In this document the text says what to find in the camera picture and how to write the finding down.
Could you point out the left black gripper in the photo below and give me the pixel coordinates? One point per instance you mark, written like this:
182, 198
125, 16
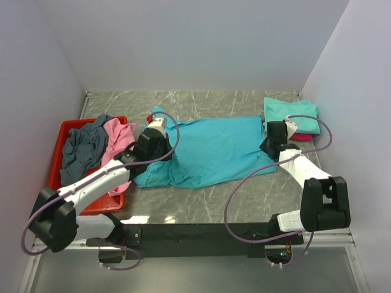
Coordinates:
166, 142

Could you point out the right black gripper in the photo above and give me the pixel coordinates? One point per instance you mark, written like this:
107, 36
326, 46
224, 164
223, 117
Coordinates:
263, 146

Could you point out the cyan blue t-shirt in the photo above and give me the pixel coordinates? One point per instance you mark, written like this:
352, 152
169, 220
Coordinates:
209, 151

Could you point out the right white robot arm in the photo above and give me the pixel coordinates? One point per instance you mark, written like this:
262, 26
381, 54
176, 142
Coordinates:
325, 203

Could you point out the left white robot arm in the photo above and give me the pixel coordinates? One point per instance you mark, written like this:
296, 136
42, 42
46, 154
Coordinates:
56, 216

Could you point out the folded magenta t-shirt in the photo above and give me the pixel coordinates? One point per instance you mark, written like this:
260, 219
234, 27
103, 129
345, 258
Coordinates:
298, 137

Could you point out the folded mint green t-shirt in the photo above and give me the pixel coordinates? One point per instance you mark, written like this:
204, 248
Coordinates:
277, 110

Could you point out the pink t-shirt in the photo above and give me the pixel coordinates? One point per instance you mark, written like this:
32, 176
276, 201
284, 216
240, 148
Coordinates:
119, 137

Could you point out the dark grey t-shirt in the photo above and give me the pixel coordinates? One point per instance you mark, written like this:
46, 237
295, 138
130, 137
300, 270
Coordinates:
83, 150

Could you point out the red plastic bin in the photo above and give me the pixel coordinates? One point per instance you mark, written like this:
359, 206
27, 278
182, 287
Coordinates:
105, 203

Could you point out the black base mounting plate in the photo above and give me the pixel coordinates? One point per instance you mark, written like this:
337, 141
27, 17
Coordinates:
205, 239

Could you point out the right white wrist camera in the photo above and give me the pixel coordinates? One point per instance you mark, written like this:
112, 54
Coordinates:
292, 126

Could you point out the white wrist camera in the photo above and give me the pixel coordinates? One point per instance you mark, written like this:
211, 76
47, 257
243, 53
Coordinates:
292, 126
158, 123

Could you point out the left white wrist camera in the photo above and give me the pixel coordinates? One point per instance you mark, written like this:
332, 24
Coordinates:
158, 123

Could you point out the aluminium frame rail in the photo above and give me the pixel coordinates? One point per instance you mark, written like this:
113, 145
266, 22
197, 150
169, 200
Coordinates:
320, 239

